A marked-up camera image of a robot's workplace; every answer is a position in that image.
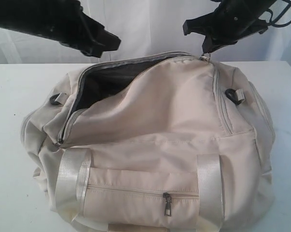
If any cream fabric duffel bag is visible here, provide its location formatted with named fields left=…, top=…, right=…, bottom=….
left=21, top=52, right=275, bottom=232

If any white backdrop curtain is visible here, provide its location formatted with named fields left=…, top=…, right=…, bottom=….
left=0, top=0, right=291, bottom=65

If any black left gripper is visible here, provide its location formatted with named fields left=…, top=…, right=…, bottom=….
left=0, top=0, right=121, bottom=57

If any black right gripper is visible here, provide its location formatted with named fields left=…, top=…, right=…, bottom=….
left=182, top=0, right=275, bottom=53

